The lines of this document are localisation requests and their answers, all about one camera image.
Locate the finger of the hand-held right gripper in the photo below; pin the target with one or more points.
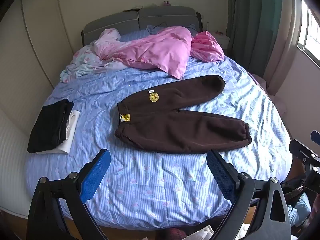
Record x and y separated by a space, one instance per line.
300 152
316 137

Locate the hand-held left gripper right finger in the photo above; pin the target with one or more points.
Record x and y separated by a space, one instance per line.
220 177

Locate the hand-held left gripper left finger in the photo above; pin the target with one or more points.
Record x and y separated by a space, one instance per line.
96 175

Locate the brown fleece pants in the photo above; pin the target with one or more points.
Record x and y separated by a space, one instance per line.
160 122

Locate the dark cloth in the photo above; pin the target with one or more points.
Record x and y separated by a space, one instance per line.
292 187

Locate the light blue cloth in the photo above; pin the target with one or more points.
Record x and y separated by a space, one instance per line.
300 208

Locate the bed with blue striped sheet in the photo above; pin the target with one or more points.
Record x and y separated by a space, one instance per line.
140 180

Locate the folded white garment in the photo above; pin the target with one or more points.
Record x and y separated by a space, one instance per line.
68 135

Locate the white cloth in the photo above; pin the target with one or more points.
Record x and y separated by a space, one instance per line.
201 233

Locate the folded black garment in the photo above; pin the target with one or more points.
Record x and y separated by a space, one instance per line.
50 127

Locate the reddish brown round object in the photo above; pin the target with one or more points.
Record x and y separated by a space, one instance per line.
171 234

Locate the window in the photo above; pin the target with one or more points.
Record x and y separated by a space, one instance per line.
310 27

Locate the pale floral blanket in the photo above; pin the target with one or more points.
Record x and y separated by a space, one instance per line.
85 60

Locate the crumpled pink cloth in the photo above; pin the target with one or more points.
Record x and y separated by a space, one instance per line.
207 46

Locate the green curtain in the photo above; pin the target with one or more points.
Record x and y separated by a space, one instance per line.
252 20

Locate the white nightstand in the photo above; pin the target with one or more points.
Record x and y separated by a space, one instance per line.
221 40

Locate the pink duvet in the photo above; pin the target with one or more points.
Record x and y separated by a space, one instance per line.
160 50

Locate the grey padded headboard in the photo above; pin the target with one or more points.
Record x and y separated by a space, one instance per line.
112 25

